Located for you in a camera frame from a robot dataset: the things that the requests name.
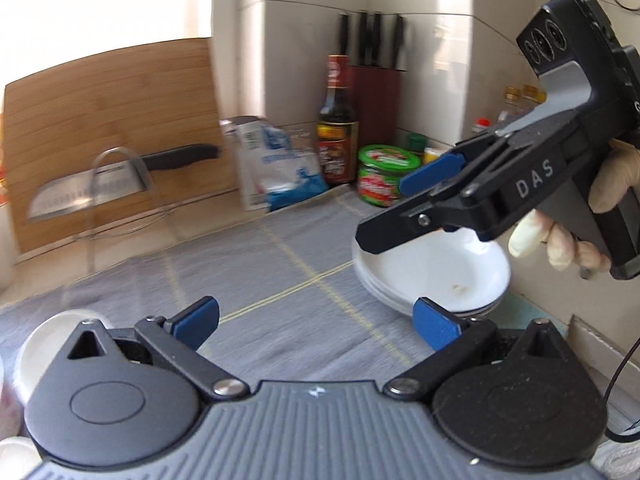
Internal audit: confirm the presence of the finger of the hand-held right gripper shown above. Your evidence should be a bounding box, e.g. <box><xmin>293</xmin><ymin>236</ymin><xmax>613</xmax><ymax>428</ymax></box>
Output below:
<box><xmin>399</xmin><ymin>127</ymin><xmax>532</xmax><ymax>199</ymax></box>
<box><xmin>355</xmin><ymin>180</ymin><xmax>501</xmax><ymax>257</ymax></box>

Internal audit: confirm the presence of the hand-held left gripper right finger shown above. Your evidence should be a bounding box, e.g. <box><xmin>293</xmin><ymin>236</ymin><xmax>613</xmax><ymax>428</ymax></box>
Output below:
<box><xmin>384</xmin><ymin>297</ymin><xmax>566</xmax><ymax>404</ymax></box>

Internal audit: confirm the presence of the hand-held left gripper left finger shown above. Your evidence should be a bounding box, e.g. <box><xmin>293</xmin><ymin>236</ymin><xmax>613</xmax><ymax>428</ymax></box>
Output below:
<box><xmin>67</xmin><ymin>296</ymin><xmax>250</xmax><ymax>402</ymax></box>

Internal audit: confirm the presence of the white fruit-print plate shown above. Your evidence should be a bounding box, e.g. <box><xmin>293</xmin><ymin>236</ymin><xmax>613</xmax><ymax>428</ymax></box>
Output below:
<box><xmin>370</xmin><ymin>285</ymin><xmax>503</xmax><ymax>319</ymax></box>
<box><xmin>351</xmin><ymin>227</ymin><xmax>512</xmax><ymax>311</ymax></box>
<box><xmin>357</xmin><ymin>267</ymin><xmax>507</xmax><ymax>313</ymax></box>

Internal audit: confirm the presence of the white pink-flower bowl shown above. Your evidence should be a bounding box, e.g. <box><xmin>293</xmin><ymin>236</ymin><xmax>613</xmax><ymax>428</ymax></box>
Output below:
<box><xmin>15</xmin><ymin>309</ymin><xmax>113</xmax><ymax>406</ymax></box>
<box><xmin>0</xmin><ymin>436</ymin><xmax>32</xmax><ymax>467</ymax></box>

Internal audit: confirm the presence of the person's right hand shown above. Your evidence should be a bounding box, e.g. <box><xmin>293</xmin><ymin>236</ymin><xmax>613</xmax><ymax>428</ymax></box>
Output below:
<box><xmin>509</xmin><ymin>139</ymin><xmax>640</xmax><ymax>273</ymax></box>

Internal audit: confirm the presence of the green-lid sauce jar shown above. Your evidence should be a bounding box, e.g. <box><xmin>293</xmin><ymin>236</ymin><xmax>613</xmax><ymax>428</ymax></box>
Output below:
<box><xmin>356</xmin><ymin>144</ymin><xmax>423</xmax><ymax>209</ymax></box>

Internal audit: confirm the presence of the yellow-label oil bottle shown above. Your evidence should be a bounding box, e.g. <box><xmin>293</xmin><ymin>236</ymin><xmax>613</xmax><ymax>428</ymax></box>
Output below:
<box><xmin>502</xmin><ymin>86</ymin><xmax>522</xmax><ymax>121</ymax></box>

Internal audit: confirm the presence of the dark red knife block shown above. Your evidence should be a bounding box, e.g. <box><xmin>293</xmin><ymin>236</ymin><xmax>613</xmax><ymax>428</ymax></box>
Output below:
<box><xmin>347</xmin><ymin>65</ymin><xmax>401</xmax><ymax>148</ymax></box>

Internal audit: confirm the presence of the grey checked cloth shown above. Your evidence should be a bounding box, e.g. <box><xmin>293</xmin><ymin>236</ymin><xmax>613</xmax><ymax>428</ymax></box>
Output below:
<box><xmin>0</xmin><ymin>191</ymin><xmax>573</xmax><ymax>396</ymax></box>

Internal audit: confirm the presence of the dark vinegar bottle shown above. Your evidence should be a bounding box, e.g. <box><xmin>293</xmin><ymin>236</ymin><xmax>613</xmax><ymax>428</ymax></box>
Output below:
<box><xmin>316</xmin><ymin>55</ymin><xmax>360</xmax><ymax>185</ymax></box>

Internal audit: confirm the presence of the white and blue salt bag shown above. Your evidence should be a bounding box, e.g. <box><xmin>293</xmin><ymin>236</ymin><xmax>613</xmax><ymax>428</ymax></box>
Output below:
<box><xmin>220</xmin><ymin>116</ymin><xmax>331</xmax><ymax>212</ymax></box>

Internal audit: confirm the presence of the bamboo cutting board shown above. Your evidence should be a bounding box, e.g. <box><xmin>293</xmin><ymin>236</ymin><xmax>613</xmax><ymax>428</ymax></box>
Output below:
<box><xmin>2</xmin><ymin>37</ymin><xmax>238</xmax><ymax>256</ymax></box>

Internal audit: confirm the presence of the metal wire rack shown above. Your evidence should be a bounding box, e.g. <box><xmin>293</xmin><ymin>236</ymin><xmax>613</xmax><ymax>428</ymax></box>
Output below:
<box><xmin>85</xmin><ymin>147</ymin><xmax>176</xmax><ymax>271</ymax></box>

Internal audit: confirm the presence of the black-handled kitchen knife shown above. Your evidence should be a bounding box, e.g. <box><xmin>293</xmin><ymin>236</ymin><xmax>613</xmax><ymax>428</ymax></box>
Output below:
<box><xmin>26</xmin><ymin>144</ymin><xmax>222</xmax><ymax>223</ymax></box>

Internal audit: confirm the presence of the black cable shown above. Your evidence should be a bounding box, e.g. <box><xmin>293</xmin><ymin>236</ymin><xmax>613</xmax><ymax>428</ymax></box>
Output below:
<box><xmin>602</xmin><ymin>335</ymin><xmax>640</xmax><ymax>443</ymax></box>

